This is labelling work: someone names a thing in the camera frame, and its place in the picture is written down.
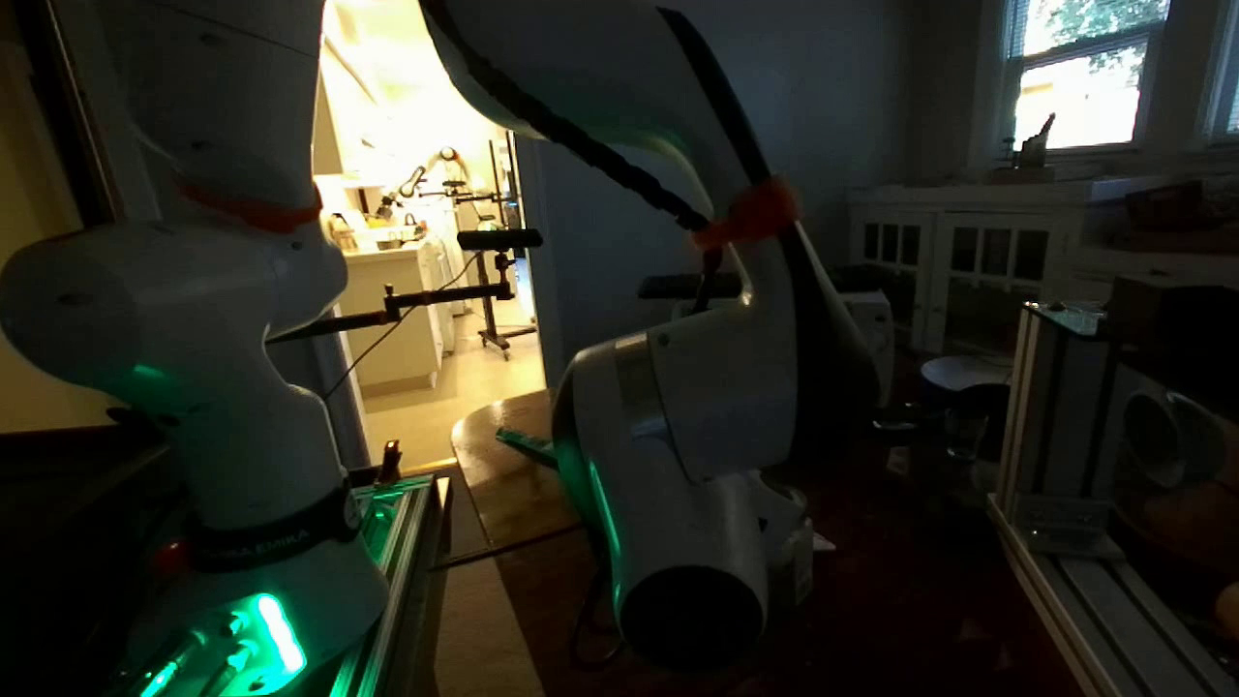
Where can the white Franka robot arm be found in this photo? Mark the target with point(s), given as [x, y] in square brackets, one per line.
[697, 427]

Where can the white toaster oven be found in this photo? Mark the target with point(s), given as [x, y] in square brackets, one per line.
[871, 329]

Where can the white kitchen counter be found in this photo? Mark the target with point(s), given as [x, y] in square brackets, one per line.
[388, 312]

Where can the white round stool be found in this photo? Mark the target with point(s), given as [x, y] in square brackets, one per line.
[968, 374]

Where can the white cabinet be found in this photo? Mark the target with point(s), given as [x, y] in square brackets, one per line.
[968, 213]

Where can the white framed window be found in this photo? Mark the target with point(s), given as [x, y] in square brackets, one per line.
[1087, 99]

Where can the white round appliance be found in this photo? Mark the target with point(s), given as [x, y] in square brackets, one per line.
[1154, 438]

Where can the black bar camera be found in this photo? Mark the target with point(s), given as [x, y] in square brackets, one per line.
[497, 243]

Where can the black camera stand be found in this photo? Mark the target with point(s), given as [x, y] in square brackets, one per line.
[388, 307]

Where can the aluminium robot base mount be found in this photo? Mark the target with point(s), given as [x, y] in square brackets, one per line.
[401, 543]

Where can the aluminium profile frame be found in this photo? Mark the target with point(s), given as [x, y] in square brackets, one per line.
[1052, 412]

